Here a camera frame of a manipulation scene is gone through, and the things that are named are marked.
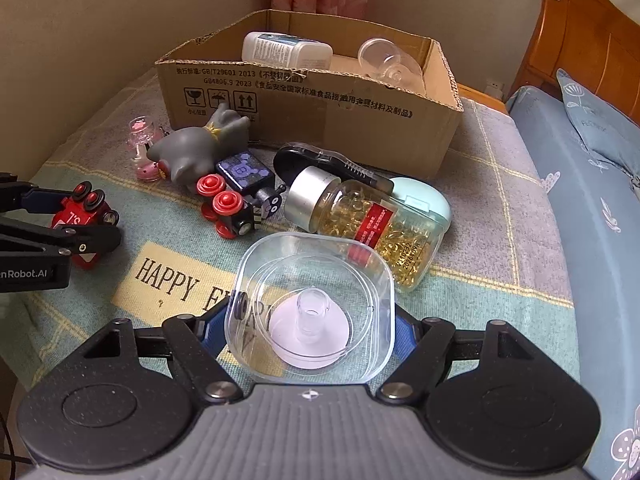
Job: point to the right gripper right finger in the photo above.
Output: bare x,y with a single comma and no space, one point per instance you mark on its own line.
489,401

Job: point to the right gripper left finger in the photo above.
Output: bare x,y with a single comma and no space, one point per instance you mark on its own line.
125,396

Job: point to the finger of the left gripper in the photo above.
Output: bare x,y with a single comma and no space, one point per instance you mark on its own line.
29,240
16,195

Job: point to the red toy train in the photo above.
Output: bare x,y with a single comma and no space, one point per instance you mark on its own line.
86,206

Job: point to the grey rubber animal toy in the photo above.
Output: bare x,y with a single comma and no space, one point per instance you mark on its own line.
187,154

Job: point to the glass jar golden capsules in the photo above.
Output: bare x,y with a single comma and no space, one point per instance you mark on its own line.
405,232

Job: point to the black toy car red wheels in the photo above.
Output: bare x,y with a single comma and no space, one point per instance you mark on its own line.
239,195

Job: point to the clear square plastic container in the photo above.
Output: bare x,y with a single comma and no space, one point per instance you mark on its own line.
311,308

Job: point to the mint green oval case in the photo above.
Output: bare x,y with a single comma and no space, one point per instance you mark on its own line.
422,196

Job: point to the black correction tape dispenser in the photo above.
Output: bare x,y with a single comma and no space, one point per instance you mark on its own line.
293,158

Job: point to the medical cotton swab bottle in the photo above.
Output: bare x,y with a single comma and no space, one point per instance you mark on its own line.
286,51

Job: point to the clear plastic cylinder tube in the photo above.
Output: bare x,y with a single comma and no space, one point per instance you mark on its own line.
382,60

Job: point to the grey green checked cloth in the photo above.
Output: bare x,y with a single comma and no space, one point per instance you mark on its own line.
501,257

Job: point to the blue floral bed sheet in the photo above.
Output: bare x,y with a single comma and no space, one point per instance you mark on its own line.
596,208

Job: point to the blue floral pillow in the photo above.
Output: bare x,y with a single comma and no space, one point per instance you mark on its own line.
605,131

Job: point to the brown cardboard box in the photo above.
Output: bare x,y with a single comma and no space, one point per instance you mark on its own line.
341,109

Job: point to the wooden bed headboard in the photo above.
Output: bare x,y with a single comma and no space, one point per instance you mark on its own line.
594,42

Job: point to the white wall socket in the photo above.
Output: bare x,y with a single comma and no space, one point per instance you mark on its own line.
494,89

